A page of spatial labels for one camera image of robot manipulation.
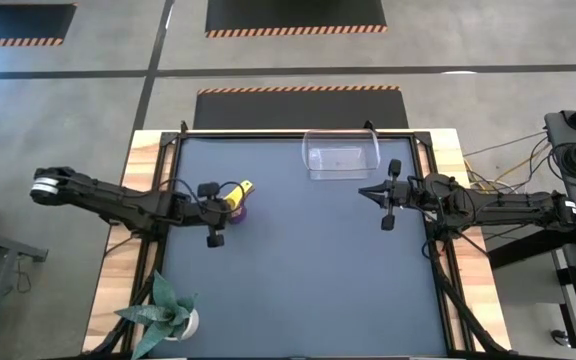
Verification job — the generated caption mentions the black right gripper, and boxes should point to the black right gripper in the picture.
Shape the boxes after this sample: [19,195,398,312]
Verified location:
[358,158,419,232]

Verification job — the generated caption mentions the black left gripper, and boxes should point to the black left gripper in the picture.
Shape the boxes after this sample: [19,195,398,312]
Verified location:
[182,181,230,249]

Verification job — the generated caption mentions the purple measuring cup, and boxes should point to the purple measuring cup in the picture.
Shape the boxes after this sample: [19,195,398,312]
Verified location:
[228,204,250,226]

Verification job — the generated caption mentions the yellow measuring cup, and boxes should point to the yellow measuring cup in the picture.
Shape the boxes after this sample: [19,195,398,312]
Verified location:
[223,179,256,211]

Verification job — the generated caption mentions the clear plastic basket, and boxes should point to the clear plastic basket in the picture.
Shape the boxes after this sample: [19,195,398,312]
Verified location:
[301,128,382,182]

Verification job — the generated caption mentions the green plant in white pot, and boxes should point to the green plant in white pot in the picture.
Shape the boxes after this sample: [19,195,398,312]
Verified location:
[114,269,201,360]

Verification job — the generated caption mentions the black hazard-striped floor mat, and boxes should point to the black hazard-striped floor mat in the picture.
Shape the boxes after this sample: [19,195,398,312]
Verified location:
[0,2,78,47]
[205,0,388,39]
[193,85,410,130]

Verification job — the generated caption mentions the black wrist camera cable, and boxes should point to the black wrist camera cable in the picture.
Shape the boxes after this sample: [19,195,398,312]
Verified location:
[155,177,242,202]

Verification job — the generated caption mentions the black table frame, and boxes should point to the black table frame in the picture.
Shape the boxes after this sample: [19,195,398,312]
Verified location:
[87,119,509,360]

